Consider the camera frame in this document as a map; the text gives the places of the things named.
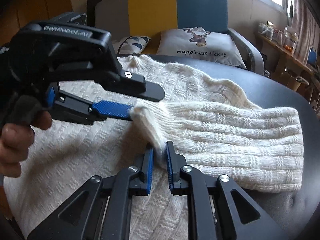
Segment cream knitted sweater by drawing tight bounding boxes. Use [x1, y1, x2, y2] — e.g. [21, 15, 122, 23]
[4, 55, 304, 239]

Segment blue folding chair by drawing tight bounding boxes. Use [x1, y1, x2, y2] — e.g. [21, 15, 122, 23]
[307, 46, 317, 65]

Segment person left hand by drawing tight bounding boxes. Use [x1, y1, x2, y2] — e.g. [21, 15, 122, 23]
[0, 110, 53, 178]

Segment triangle pattern pillow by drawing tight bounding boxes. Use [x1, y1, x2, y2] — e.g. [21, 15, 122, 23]
[112, 36, 151, 55]

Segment grey deer print pillow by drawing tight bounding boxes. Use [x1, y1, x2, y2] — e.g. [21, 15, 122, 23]
[157, 27, 246, 69]

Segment multicolour sofa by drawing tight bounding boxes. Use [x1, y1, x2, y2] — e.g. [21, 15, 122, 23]
[86, 0, 266, 75]

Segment wooden side table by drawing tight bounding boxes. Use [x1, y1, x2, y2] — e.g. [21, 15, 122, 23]
[255, 33, 319, 111]

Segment large clear jar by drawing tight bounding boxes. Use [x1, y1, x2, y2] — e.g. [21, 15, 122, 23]
[283, 30, 298, 54]

